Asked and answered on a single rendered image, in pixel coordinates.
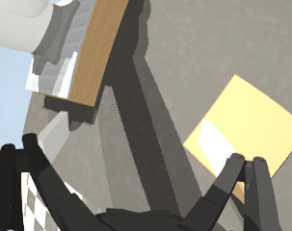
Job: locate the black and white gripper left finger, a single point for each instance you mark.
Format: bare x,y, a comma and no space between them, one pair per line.
67,209

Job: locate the pale yellow mat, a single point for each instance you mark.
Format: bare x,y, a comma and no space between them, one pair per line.
253,124

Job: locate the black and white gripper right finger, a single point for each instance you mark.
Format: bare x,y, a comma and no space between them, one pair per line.
260,207

